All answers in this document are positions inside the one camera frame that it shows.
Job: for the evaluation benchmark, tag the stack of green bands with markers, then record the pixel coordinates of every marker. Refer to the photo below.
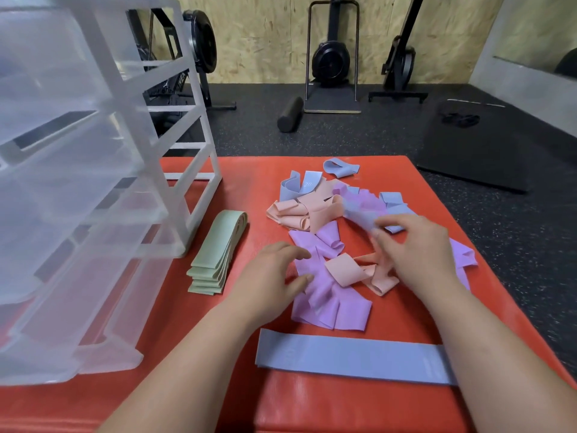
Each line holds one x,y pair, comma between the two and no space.
216,252

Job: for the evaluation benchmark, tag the wall mirror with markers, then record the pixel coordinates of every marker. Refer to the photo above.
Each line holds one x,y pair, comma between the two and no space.
527,27

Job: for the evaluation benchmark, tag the person's left forearm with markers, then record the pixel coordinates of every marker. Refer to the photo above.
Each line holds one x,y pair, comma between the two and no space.
180,378

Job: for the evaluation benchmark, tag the red soft plyo box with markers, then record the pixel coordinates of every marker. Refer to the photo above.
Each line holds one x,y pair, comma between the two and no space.
252,189

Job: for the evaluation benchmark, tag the person's right forearm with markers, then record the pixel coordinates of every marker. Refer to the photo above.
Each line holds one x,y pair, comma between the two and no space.
505,365

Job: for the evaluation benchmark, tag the translucent plastic drawer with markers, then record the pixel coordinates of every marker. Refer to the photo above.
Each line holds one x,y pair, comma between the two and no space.
67,198
40,347
112,351
45,67

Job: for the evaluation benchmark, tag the person's right hand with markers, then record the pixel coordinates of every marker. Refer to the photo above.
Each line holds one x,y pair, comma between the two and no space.
419,257

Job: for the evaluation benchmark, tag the clear plastic drawer unit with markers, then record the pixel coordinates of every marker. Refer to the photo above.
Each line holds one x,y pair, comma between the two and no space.
207,171

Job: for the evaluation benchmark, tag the person's left hand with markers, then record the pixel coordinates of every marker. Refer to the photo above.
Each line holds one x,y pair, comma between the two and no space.
266,288

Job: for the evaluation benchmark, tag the pile of mixed resistance bands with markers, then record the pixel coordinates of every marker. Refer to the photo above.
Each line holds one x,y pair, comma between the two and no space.
329,302

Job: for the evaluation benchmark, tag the black foam roller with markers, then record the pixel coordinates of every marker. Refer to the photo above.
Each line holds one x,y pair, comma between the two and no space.
290,115

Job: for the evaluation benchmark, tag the black exercise mat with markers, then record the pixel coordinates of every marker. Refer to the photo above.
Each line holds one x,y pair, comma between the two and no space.
473,153

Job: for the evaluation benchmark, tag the black ski machine with stand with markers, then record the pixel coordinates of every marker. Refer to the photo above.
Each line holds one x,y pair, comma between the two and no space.
331,63

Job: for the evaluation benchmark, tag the stack of blue bands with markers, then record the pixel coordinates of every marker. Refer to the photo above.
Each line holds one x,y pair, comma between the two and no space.
351,356

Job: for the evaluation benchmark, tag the black upright rowing machine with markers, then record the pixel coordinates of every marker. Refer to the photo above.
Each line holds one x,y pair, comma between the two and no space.
399,65

